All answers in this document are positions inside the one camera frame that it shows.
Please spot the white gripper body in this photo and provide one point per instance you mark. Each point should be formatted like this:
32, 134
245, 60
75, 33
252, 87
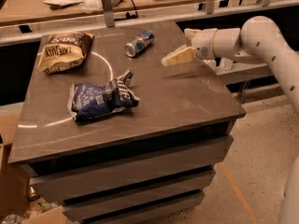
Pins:
203, 44

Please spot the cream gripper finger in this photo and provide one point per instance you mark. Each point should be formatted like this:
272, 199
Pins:
182, 54

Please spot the red bull can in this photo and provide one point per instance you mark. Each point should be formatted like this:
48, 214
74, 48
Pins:
139, 43

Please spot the blue chip bag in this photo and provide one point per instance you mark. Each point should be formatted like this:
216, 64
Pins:
87, 101

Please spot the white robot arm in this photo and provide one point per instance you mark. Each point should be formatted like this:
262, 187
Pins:
259, 40

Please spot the brown and cream chip bag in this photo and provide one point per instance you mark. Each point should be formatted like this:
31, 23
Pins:
64, 51

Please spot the clear bottle left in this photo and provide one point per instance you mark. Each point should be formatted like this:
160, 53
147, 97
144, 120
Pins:
212, 64

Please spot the clear bottle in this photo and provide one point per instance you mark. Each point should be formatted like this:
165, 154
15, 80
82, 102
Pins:
212, 64
226, 64

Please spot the clear bottle right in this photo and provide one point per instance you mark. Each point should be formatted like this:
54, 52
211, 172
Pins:
226, 64

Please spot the wooden background desk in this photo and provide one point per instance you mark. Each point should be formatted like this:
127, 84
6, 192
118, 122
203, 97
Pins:
24, 11

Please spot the cardboard box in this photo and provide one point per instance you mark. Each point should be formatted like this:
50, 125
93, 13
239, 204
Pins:
14, 185

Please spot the metal post left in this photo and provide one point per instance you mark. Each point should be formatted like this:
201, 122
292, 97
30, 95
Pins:
108, 13

